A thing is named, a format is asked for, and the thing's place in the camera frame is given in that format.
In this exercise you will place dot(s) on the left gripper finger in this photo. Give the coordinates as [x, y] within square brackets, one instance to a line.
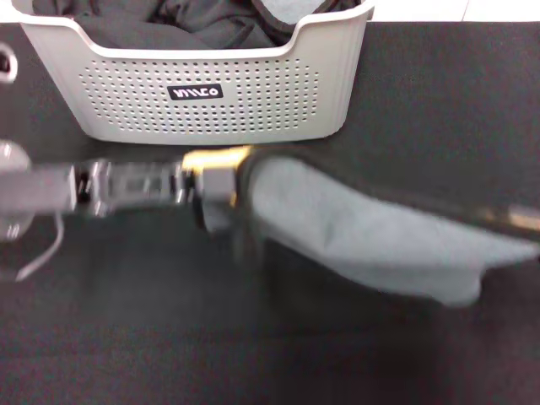
[213, 217]
[217, 183]

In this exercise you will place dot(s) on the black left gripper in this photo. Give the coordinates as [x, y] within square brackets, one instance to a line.
[38, 190]

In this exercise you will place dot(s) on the yellow grey towel black trim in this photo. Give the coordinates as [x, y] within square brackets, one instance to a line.
[358, 236]

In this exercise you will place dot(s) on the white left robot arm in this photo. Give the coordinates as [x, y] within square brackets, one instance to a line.
[12, 154]

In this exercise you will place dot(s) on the black tablecloth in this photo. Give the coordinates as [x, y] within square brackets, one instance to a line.
[211, 346]

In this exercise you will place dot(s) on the grey perforated storage box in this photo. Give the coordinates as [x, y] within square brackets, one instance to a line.
[329, 84]

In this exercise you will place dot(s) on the black cloth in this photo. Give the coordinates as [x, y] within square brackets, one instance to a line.
[169, 29]

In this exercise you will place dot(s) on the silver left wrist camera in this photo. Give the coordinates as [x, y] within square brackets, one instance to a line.
[6, 63]

